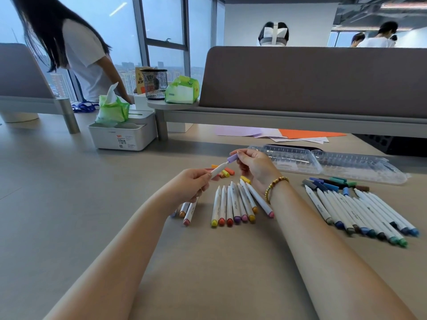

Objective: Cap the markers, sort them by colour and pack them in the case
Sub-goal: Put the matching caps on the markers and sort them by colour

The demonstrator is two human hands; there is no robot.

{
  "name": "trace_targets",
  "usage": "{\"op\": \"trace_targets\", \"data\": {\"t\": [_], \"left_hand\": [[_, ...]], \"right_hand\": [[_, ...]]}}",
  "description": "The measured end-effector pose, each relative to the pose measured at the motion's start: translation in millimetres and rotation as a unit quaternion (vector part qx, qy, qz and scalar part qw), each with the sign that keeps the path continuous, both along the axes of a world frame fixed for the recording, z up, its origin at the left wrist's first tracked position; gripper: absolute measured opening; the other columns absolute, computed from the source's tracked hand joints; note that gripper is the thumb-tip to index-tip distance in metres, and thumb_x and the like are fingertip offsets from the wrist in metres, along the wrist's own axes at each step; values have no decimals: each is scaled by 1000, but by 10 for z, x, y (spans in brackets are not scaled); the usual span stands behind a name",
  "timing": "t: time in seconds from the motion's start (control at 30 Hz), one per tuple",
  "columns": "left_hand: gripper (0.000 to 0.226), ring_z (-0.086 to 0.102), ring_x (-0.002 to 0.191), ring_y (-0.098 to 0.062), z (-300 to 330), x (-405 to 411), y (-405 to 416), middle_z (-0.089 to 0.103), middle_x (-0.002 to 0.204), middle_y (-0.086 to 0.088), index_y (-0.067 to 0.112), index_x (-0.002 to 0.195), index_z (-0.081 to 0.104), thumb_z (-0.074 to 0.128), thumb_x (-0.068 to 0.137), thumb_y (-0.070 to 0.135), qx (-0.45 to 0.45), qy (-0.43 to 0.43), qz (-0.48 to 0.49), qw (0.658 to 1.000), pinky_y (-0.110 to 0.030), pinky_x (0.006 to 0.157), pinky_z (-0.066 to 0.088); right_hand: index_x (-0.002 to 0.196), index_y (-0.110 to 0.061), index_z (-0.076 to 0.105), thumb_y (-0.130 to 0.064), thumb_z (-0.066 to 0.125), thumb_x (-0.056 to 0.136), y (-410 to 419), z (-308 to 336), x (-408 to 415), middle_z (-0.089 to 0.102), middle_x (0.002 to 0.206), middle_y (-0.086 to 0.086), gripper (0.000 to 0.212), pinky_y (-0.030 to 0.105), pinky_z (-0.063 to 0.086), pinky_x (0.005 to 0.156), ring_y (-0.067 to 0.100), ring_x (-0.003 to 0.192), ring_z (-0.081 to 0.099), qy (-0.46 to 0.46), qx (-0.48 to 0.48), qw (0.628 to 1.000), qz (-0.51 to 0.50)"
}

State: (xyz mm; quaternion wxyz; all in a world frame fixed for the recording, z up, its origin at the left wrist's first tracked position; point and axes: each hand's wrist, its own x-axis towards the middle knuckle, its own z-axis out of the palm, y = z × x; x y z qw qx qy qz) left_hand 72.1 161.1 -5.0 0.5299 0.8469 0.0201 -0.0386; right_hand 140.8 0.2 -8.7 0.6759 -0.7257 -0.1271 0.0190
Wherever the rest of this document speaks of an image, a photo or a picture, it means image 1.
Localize person's left hand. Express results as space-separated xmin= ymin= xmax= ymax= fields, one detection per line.
xmin=160 ymin=168 xmax=221 ymax=214

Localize person's right hand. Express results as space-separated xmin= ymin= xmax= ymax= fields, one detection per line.
xmin=230 ymin=148 xmax=284 ymax=194

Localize group of warm-coloured marker caps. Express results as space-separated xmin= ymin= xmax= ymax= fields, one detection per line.
xmin=210 ymin=164 xmax=252 ymax=185

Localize lilac-ended white marker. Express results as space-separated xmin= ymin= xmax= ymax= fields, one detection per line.
xmin=210 ymin=160 xmax=231 ymax=180

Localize group of warm-coloured white markers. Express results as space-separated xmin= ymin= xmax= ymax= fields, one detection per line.
xmin=171 ymin=178 xmax=275 ymax=228

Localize clear plastic marker case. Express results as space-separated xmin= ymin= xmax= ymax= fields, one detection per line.
xmin=248 ymin=144 xmax=410 ymax=186

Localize group of cool-coloured white markers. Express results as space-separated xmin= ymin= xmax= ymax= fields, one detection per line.
xmin=304 ymin=184 xmax=421 ymax=248

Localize person's left forearm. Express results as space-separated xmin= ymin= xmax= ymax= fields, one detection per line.
xmin=43 ymin=196 xmax=173 ymax=320

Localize person's right forearm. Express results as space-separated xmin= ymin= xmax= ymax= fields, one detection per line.
xmin=266 ymin=180 xmax=418 ymax=320

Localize white desk organizer box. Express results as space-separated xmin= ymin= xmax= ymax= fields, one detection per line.
xmin=88 ymin=109 xmax=158 ymax=152

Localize small white box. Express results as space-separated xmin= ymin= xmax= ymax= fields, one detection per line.
xmin=133 ymin=93 xmax=154 ymax=112

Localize lilac paper sheet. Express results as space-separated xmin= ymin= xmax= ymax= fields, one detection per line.
xmin=214 ymin=125 xmax=285 ymax=138

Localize grey desk riser shelf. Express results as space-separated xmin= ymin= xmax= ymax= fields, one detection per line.
xmin=0 ymin=95 xmax=81 ymax=135
xmin=146 ymin=99 xmax=427 ymax=141

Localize orange paper sheet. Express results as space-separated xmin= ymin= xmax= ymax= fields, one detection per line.
xmin=278 ymin=128 xmax=348 ymax=140

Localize papers with orange sheet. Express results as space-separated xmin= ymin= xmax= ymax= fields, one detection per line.
xmin=262 ymin=128 xmax=330 ymax=145

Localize black mesh pen holder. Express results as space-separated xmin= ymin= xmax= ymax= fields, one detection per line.
xmin=140 ymin=68 xmax=169 ymax=100

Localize crumpled green tissue pack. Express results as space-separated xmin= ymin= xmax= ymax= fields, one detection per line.
xmin=95 ymin=81 xmax=131 ymax=126

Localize yellow carton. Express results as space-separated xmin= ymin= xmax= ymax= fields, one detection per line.
xmin=134 ymin=66 xmax=156 ymax=95

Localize linear ceiling light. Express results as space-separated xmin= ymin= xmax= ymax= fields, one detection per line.
xmin=380 ymin=2 xmax=427 ymax=10
xmin=333 ymin=27 xmax=411 ymax=32

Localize white cylindrical container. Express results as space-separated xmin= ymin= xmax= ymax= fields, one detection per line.
xmin=0 ymin=112 xmax=39 ymax=124

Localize gold bead bracelet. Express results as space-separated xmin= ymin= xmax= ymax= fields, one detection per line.
xmin=264 ymin=176 xmax=290 ymax=204

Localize blue lanyard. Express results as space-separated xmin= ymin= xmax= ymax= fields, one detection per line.
xmin=70 ymin=100 xmax=100 ymax=113

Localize dark window frame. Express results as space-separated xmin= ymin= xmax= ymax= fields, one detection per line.
xmin=132 ymin=0 xmax=226 ymax=97

